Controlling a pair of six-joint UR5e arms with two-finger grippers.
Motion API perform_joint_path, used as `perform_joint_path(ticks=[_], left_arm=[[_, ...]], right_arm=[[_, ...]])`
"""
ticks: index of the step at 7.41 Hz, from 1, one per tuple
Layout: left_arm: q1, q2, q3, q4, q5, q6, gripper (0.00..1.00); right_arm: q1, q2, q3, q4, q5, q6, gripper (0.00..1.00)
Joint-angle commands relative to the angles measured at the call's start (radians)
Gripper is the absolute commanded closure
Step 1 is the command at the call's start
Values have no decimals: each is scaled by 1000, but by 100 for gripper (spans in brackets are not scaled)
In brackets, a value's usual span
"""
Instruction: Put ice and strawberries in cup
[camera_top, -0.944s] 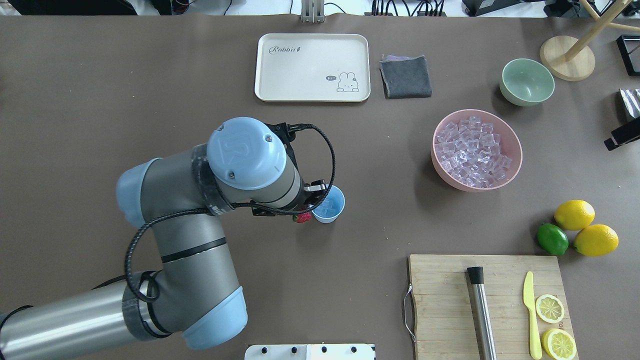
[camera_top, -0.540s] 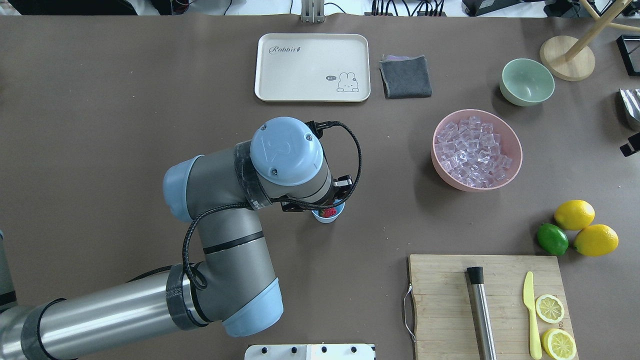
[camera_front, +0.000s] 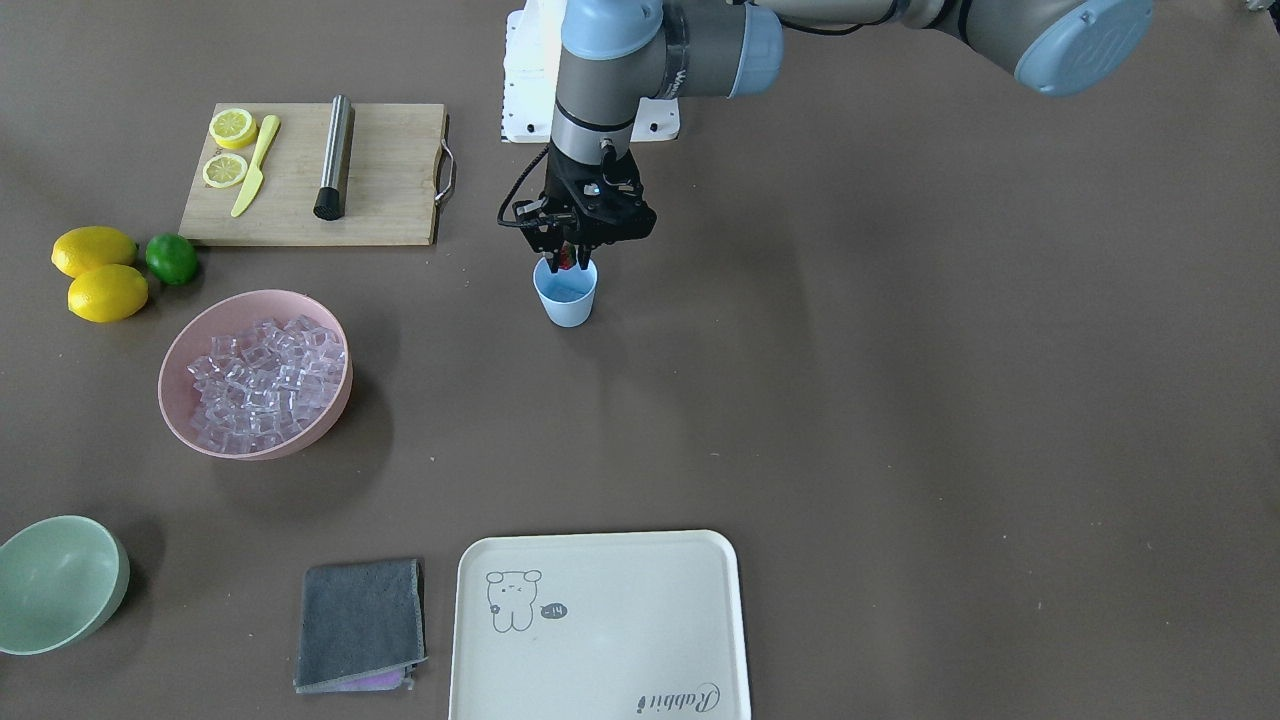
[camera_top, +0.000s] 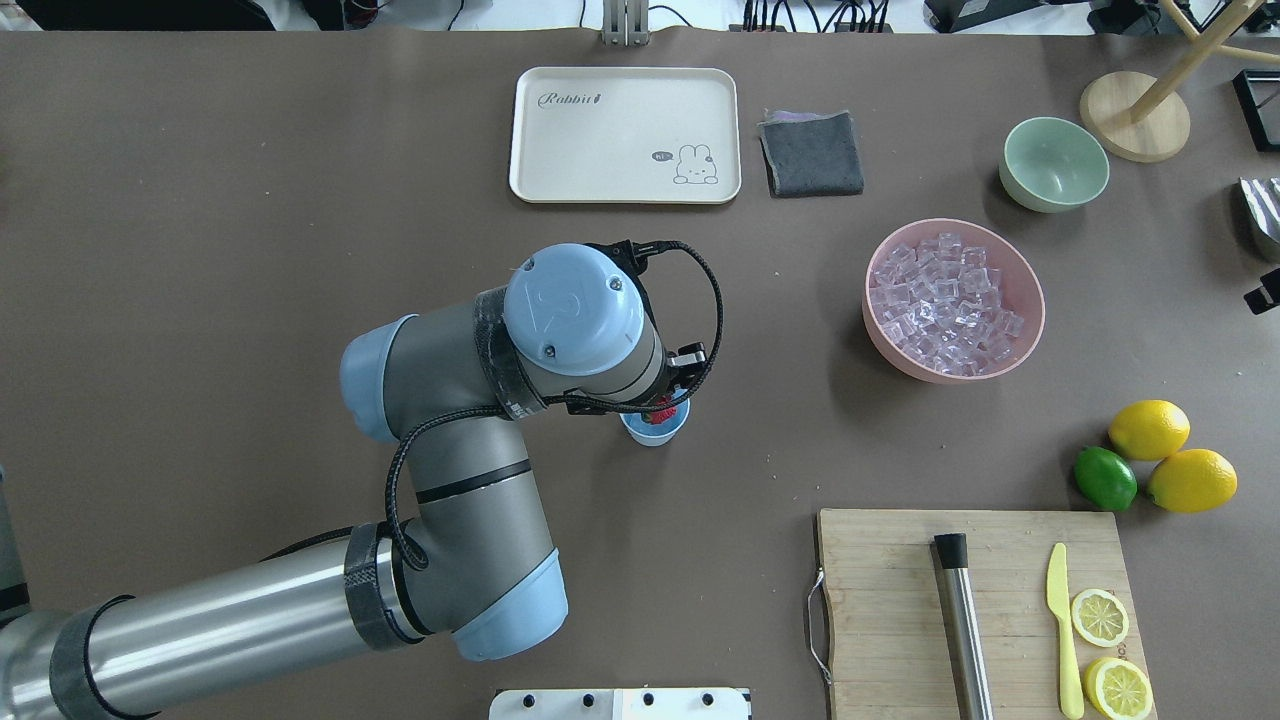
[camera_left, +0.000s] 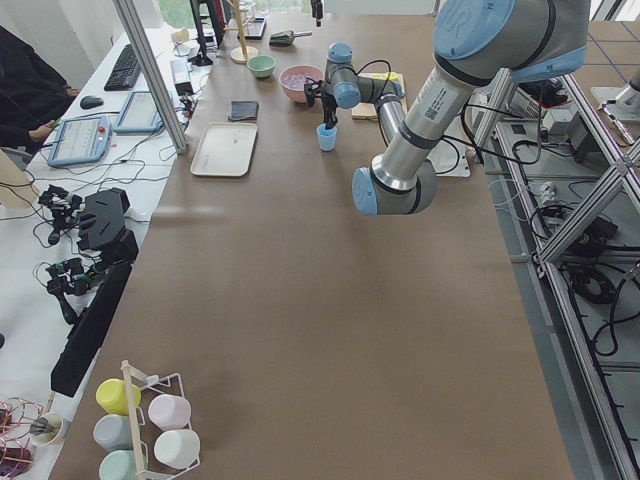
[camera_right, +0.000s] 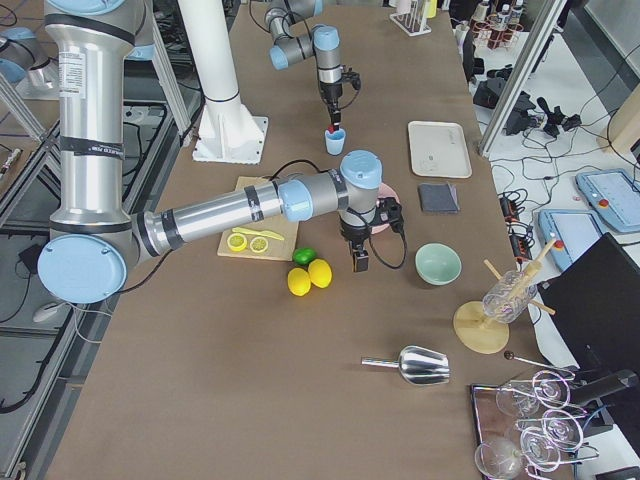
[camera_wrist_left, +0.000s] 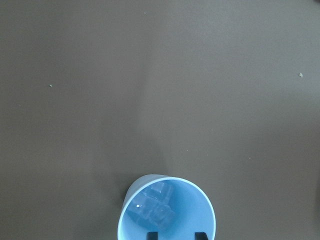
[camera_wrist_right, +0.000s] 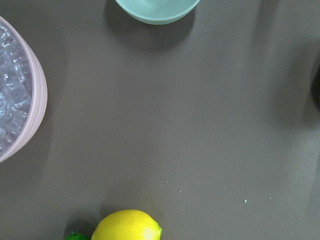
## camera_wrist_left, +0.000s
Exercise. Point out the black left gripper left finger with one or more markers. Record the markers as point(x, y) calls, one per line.
point(152, 236)

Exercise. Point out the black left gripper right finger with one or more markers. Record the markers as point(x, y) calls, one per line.
point(200, 236)

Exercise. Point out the light blue cup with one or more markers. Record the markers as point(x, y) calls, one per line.
point(193, 211)

